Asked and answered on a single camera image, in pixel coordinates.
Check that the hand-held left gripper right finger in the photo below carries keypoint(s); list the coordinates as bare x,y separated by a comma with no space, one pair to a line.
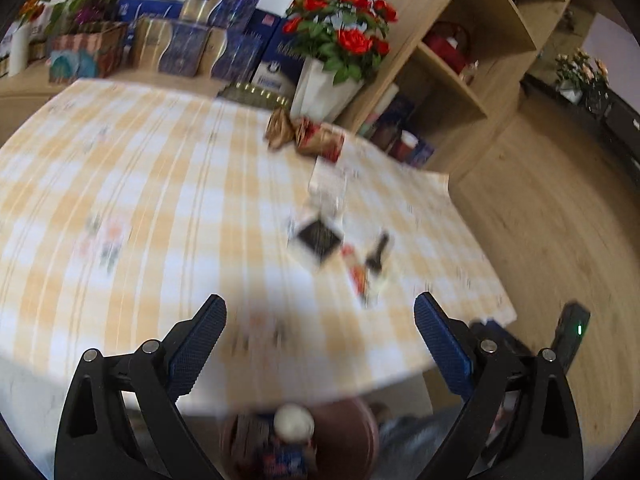
442,345

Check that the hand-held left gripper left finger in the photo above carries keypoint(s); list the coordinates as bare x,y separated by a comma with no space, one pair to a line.
197,345

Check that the small red packet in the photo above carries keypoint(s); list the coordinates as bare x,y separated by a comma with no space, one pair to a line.
357,275

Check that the small black item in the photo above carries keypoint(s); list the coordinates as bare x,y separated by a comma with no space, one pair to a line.
380,250

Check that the white round cap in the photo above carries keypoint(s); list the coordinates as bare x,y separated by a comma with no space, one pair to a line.
294,422

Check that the brown round bin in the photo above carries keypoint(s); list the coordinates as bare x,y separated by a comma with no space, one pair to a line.
345,440

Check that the blue white box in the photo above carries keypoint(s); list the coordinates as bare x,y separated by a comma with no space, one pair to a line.
282,460

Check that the black square packet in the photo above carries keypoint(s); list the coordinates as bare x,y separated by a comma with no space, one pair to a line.
317,237

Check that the white packet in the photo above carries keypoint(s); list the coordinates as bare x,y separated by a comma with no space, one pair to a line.
327,180

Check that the gold wrapper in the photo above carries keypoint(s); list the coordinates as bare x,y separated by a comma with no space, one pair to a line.
280,130

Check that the red wrapper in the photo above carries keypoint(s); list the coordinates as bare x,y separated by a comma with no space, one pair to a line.
320,140

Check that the person's grey clothed leg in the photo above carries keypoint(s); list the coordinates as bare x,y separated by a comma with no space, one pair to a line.
410,435

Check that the checked floral tablecloth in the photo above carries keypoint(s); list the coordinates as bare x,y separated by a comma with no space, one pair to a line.
150,185

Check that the small blue box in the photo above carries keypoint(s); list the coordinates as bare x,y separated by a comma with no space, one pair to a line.
420,155

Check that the red paper cup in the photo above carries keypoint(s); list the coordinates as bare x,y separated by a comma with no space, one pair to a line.
402,146

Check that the dark low cabinet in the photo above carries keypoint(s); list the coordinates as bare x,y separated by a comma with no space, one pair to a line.
620,120

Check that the pastel paper cup stack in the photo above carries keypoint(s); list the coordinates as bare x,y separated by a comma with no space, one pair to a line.
382,105

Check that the gold strip pack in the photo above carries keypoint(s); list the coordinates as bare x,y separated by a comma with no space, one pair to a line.
255,94

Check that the peach flower plant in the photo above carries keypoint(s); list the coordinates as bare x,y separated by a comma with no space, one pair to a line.
580,72

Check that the white flower pot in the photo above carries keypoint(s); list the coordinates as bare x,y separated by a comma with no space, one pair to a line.
320,90

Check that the red teapot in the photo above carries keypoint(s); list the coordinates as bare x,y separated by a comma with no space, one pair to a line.
445,47

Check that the stack of blue gold boxes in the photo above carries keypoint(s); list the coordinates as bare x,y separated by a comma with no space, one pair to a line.
190,45

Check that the teal patterned basket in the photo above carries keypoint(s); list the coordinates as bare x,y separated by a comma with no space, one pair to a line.
85,55

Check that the wooden shelf unit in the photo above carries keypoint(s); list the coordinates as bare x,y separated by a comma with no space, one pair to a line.
505,15

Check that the red rose bouquet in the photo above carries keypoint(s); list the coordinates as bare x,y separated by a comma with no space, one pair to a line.
345,35

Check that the white bottle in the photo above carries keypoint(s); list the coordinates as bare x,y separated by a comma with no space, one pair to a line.
20,50

